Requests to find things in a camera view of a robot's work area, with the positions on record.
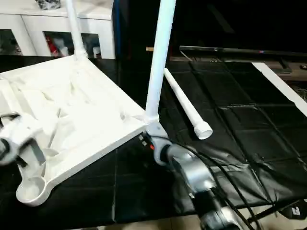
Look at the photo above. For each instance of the dark long rail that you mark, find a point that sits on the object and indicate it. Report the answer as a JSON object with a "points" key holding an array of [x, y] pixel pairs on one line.
{"points": [[240, 51]]}

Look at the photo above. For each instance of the white plastic table top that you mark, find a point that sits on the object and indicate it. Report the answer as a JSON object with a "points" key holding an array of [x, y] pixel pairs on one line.
{"points": [[72, 110]]}

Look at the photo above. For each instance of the black work mat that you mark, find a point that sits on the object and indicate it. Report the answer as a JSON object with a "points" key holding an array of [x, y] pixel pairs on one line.
{"points": [[249, 143]]}

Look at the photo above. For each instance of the grey crumpled object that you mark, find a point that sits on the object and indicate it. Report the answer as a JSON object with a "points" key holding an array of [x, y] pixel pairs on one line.
{"points": [[49, 4]]}

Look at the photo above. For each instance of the red bottle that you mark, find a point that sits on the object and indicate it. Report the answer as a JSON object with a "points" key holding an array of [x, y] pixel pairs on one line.
{"points": [[53, 45]]}

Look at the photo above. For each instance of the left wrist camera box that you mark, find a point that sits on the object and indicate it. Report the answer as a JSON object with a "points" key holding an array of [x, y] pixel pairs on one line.
{"points": [[26, 136]]}

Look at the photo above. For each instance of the white flat strip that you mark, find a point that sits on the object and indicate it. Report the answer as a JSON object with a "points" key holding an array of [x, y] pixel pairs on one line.
{"points": [[283, 88]]}

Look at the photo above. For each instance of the white plastic table leg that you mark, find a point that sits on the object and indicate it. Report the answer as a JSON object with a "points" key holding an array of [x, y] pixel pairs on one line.
{"points": [[159, 57], [187, 105], [76, 28]]}

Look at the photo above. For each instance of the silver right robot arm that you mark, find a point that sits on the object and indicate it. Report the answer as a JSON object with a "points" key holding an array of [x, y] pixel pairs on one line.
{"points": [[192, 172]]}

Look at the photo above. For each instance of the small tan box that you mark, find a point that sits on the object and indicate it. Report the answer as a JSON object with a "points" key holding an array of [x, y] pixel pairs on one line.
{"points": [[150, 49]]}

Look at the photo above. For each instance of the white glass-door cabinet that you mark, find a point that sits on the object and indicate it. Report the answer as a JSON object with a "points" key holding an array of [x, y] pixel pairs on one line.
{"points": [[29, 28]]}

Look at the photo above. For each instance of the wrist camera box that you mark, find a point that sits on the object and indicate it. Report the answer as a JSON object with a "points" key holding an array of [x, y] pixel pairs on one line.
{"points": [[156, 130], [26, 136]]}

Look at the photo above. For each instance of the small white cup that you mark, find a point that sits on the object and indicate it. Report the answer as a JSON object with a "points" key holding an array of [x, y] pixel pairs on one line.
{"points": [[97, 51]]}

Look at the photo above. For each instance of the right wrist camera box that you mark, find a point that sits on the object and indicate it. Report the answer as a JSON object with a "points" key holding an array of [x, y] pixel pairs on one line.
{"points": [[156, 130]]}

